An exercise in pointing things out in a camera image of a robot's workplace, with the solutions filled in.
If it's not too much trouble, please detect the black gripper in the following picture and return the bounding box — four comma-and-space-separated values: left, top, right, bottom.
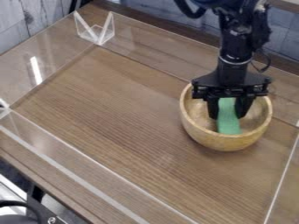
191, 57, 272, 120

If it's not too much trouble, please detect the green rectangular stick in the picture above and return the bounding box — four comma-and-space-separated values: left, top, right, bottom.
216, 98, 242, 135

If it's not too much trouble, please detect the wooden bowl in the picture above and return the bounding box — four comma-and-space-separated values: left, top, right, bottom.
179, 84, 272, 151

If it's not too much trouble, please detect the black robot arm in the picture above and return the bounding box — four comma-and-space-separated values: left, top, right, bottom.
174, 0, 272, 119

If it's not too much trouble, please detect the black table leg clamp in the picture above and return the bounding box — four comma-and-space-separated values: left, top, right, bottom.
27, 184, 68, 224

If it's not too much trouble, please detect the clear acrylic corner bracket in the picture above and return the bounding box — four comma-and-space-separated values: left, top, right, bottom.
74, 11, 115, 46

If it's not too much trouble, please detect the black cable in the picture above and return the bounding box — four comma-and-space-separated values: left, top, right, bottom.
0, 199, 31, 224

